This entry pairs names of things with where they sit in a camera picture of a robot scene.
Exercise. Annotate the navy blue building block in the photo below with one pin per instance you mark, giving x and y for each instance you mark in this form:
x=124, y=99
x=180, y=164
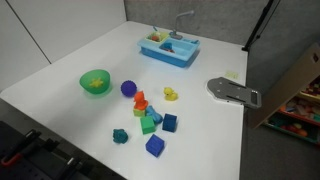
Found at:
x=169, y=122

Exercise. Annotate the yellow star toy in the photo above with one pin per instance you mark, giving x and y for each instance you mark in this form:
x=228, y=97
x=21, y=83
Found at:
x=96, y=82

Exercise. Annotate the grey toy faucet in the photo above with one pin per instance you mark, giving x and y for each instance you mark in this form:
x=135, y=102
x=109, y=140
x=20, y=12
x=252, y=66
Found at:
x=175, y=35

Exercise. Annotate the pale yellow sticky note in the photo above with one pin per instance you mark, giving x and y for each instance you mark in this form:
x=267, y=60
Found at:
x=231, y=74

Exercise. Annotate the purple spiky ball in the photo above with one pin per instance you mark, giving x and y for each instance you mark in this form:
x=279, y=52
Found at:
x=128, y=88

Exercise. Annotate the light blue toy figure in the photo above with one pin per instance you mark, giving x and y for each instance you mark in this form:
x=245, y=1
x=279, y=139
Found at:
x=154, y=115

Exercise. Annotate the teal toy animal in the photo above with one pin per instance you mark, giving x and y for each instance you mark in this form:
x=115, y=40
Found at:
x=120, y=136

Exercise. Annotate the grey metal plate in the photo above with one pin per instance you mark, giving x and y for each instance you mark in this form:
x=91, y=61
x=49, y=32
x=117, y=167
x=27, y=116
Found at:
x=233, y=91

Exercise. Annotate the blue toy sink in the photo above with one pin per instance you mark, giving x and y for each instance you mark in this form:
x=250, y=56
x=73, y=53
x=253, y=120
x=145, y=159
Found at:
x=176, y=56

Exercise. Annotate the yellow-green sink basket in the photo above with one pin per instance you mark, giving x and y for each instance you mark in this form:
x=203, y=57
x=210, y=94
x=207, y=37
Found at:
x=163, y=36

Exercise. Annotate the orange toy food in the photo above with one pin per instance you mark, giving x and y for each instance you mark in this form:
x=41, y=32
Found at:
x=155, y=38

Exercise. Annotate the black pole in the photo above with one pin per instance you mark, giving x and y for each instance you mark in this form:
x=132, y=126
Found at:
x=258, y=25

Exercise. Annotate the green plastic bowl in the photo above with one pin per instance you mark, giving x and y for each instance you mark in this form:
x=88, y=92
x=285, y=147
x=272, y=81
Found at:
x=86, y=81

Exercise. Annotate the wooden toy storage shelf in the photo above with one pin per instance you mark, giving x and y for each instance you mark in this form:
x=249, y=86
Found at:
x=286, y=86

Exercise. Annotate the royal blue building block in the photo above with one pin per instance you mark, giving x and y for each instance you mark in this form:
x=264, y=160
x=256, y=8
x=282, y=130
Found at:
x=155, y=145

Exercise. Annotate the blue toy cup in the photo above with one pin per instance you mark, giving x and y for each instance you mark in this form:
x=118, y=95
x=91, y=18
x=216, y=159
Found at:
x=167, y=46

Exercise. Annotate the lime green building block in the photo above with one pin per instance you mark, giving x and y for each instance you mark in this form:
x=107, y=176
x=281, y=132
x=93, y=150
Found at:
x=139, y=113

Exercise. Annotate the yellow rubber duck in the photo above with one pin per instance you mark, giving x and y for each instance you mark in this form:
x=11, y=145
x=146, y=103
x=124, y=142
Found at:
x=170, y=94

